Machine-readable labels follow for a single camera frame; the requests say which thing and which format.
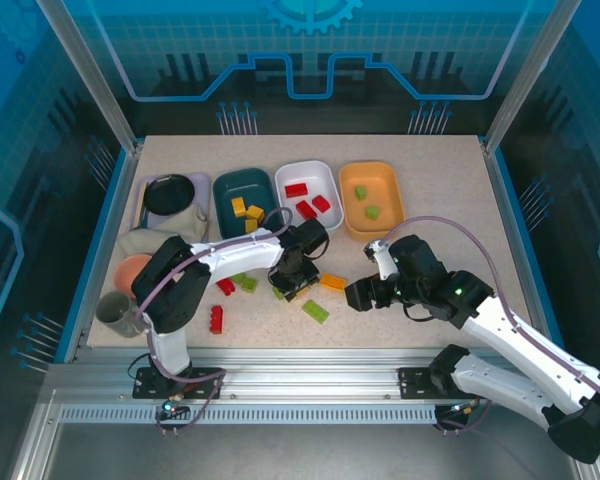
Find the slotted metal cable duct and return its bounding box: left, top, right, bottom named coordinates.
left=59, top=404, right=439, bottom=424

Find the aluminium frame post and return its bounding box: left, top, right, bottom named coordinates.
left=481, top=0, right=570, bottom=154
left=34, top=0, right=144, bottom=152

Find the dark teal container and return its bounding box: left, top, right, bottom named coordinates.
left=212, top=167, right=279, bottom=241

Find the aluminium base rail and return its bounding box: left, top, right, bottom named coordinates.
left=47, top=347, right=579, bottom=402

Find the long green lego brick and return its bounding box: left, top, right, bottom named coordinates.
left=301, top=299, right=331, bottom=324

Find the beige cloth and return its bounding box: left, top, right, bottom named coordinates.
left=117, top=203, right=209, bottom=259

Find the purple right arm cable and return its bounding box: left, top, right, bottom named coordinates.
left=377, top=215, right=600, bottom=436

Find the grey cup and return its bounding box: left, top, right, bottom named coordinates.
left=95, top=291, right=146, bottom=340

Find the black round plate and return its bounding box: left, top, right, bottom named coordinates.
left=144, top=173, right=197, bottom=217

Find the orange lego brick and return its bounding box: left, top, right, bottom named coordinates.
left=319, top=273, right=348, bottom=293

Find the orange container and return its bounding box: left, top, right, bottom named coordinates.
left=338, top=160, right=406, bottom=242

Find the pink bowl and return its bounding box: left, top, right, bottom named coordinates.
left=113, top=253, right=154, bottom=296

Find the white container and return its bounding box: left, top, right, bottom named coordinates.
left=274, top=159, right=345, bottom=237

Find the lavender tray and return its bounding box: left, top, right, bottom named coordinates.
left=137, top=172, right=212, bottom=232

